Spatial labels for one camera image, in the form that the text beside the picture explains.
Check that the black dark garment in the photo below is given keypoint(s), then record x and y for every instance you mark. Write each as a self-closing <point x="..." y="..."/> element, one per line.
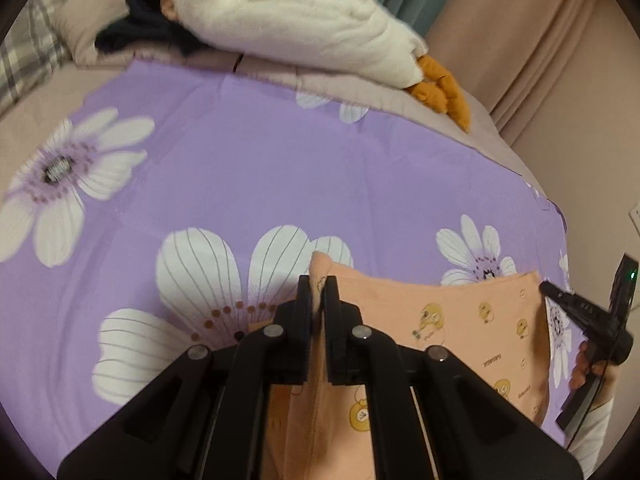
<point x="145" y="22"/>

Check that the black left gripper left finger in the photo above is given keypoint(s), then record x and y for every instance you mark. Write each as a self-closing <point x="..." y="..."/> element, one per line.
<point x="205" y="416"/>

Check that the beige curtain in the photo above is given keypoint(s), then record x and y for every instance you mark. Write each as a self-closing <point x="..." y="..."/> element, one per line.
<point x="577" y="60"/>

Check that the purple floral bed sheet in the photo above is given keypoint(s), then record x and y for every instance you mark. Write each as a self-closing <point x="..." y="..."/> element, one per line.
<point x="155" y="208"/>

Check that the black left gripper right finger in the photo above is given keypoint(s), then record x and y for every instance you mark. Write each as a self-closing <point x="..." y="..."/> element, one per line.
<point x="431" y="416"/>

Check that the person's right hand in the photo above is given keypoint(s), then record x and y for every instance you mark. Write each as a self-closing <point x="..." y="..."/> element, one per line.
<point x="607" y="371"/>

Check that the white plush goose toy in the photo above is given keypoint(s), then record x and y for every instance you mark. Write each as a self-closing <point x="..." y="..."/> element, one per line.
<point x="357" y="37"/>

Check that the white power strip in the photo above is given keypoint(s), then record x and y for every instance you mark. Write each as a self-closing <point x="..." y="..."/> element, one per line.
<point x="634" y="216"/>

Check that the plaid pillow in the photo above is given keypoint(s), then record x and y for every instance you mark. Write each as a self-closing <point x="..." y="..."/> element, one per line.
<point x="31" y="52"/>

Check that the beige pillow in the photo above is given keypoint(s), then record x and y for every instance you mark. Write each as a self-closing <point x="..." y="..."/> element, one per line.
<point x="79" y="21"/>

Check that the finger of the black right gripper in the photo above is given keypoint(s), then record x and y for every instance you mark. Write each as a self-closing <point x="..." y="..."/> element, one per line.
<point x="585" y="314"/>

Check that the orange patterned baby garment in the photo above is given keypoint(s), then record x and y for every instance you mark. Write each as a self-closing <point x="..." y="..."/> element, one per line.
<point x="496" y="327"/>

